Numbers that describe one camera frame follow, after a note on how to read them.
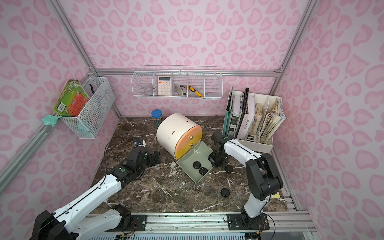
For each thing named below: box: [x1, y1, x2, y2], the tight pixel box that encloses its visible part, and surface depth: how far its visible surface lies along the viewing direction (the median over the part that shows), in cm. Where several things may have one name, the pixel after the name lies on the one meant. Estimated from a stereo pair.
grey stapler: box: [174, 84, 187, 97], surface depth 100 cm
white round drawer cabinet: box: [156, 113, 199, 160], surface depth 87 cm
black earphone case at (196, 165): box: [192, 161, 201, 170], surface depth 92 cm
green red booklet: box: [52, 79, 91, 117], surface depth 73 cm
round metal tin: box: [142, 88, 153, 96], surface depth 99 cm
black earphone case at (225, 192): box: [221, 188, 230, 198], surface depth 84 cm
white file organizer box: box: [223, 90, 283, 154], surface depth 94 cm
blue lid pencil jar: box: [151, 109, 163, 128], surface depth 97 cm
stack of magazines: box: [248, 98, 286, 144], surface depth 92 cm
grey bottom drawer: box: [176, 146, 204, 184], surface depth 92 cm
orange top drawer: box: [175, 125, 203, 150], surface depth 80 cm
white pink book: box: [237, 94, 256, 140], surface depth 91 cm
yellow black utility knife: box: [188, 85, 204, 97], surface depth 100 cm
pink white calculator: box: [158, 76, 172, 96], surface depth 97 cm
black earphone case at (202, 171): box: [199, 167, 209, 176], surface depth 90 cm
